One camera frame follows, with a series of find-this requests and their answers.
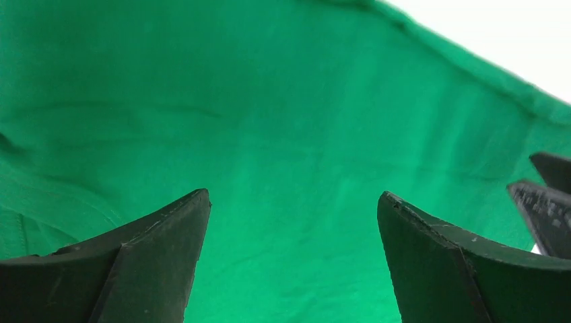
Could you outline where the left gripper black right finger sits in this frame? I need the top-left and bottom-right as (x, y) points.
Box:
(377, 192), (570, 323)

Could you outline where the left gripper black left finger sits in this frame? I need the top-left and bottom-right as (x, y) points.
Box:
(1, 188), (211, 323)

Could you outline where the green t shirt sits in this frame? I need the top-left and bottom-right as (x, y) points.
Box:
(1, 1), (570, 322)

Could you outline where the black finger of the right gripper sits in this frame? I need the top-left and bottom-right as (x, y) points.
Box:
(507, 180), (570, 260)
(530, 152), (570, 194)

